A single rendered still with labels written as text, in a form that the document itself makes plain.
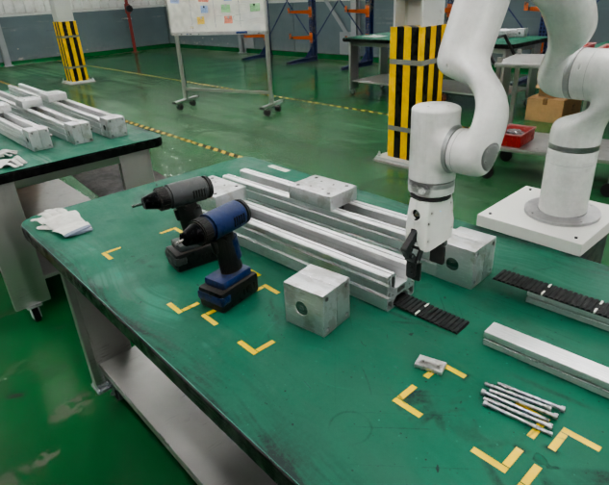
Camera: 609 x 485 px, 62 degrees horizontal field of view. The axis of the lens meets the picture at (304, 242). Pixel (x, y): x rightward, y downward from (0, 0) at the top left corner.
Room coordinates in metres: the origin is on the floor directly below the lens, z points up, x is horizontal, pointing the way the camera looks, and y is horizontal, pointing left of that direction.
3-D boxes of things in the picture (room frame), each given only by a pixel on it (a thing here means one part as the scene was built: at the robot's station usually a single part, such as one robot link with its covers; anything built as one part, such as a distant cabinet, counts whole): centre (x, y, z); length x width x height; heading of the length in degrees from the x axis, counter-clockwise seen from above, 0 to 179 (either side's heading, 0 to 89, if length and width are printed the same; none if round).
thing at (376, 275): (1.21, 0.08, 0.82); 0.80 x 0.10 x 0.09; 44
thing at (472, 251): (1.03, -0.38, 0.83); 0.12 x 0.09 x 0.10; 134
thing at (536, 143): (3.76, -1.91, 0.50); 1.03 x 0.55 x 1.01; 53
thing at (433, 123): (0.88, -0.24, 1.14); 0.09 x 0.08 x 0.13; 39
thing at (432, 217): (0.88, -0.24, 1.00); 0.10 x 0.07 x 0.11; 134
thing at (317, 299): (0.89, -0.03, 0.83); 0.11 x 0.10 x 0.10; 140
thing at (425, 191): (0.88, -0.24, 1.06); 0.09 x 0.08 x 0.03; 134
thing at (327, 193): (1.35, -0.06, 0.87); 0.16 x 0.11 x 0.07; 44
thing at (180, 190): (1.15, 0.31, 0.89); 0.20 x 0.08 x 0.22; 125
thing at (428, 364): (0.71, -0.21, 0.78); 0.05 x 0.03 x 0.01; 57
